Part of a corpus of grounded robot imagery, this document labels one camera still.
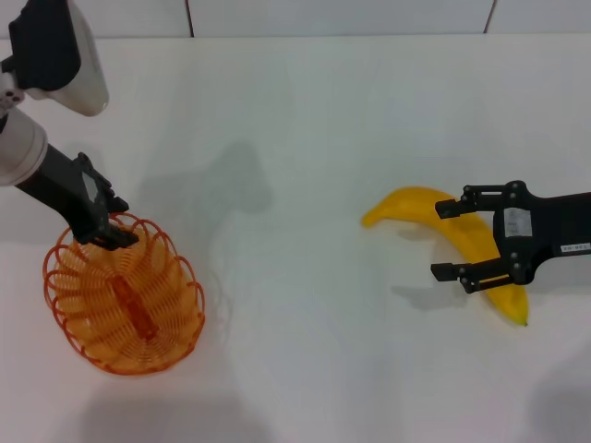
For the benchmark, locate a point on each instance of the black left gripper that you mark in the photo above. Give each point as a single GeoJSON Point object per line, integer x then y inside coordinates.
{"type": "Point", "coordinates": [69, 189]}

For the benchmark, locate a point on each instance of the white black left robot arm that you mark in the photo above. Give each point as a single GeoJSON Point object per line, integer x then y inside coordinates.
{"type": "Point", "coordinates": [46, 46]}

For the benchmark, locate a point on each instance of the yellow banana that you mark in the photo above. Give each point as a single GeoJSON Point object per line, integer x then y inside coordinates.
{"type": "Point", "coordinates": [415, 203]}

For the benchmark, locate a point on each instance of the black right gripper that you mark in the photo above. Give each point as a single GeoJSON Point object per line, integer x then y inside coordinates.
{"type": "Point", "coordinates": [549, 226]}

